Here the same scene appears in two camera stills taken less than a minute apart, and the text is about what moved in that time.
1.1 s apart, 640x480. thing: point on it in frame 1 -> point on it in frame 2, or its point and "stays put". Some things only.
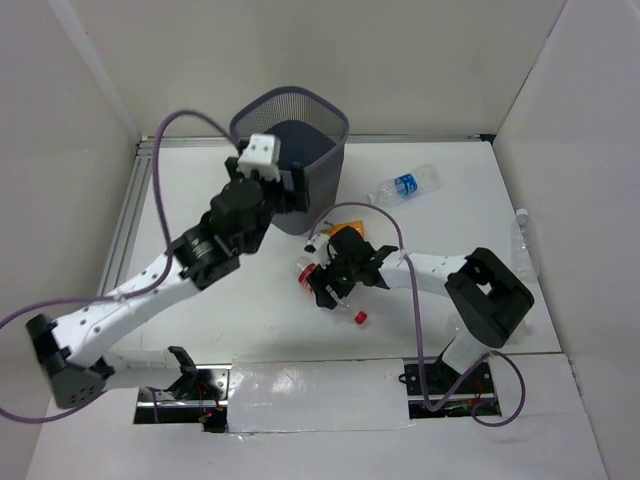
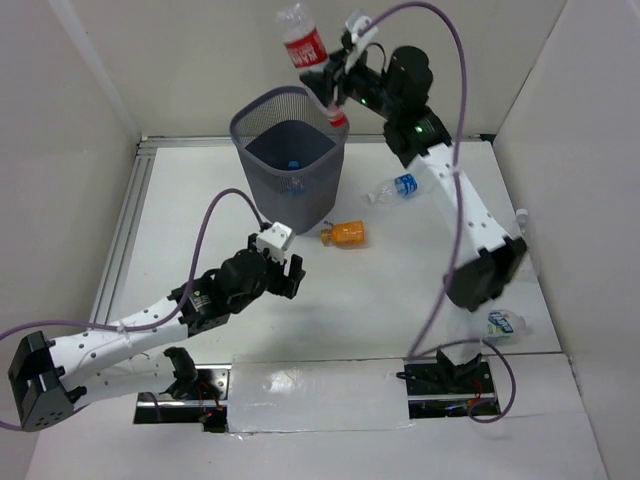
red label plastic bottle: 305,266 -> 306,48
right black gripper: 320,279 -> 322,84
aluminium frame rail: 120,226 stays put
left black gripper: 292,189 -> 282,273
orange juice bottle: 333,228 stays put
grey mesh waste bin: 312,126 stays put
